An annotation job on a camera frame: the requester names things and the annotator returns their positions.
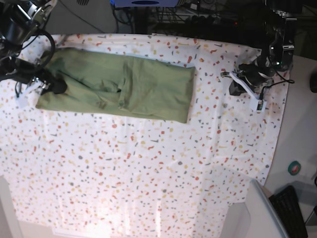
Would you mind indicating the green t-shirt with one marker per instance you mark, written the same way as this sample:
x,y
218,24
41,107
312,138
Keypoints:
x,y
120,85

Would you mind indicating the blue box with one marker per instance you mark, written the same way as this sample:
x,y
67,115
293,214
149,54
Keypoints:
x,y
145,3

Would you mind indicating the green tape roll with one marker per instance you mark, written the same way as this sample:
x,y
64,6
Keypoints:
x,y
294,168

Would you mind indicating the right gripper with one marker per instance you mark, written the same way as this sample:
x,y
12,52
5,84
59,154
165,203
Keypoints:
x,y
24,72

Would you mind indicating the grey plastic bin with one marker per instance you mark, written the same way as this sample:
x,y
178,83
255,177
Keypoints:
x,y
253,218

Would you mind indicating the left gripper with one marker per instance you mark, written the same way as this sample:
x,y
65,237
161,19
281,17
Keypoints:
x,y
252,75

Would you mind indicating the black keyboard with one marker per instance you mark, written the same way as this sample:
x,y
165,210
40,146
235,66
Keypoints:
x,y
287,207

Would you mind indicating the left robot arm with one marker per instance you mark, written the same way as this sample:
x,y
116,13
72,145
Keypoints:
x,y
278,46

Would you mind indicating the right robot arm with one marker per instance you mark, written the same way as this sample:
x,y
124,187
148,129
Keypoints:
x,y
21,23

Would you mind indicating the terrazzo patterned tablecloth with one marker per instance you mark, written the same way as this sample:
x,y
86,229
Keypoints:
x,y
109,176

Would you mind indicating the black object at right edge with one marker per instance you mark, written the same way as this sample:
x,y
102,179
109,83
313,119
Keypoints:
x,y
313,82

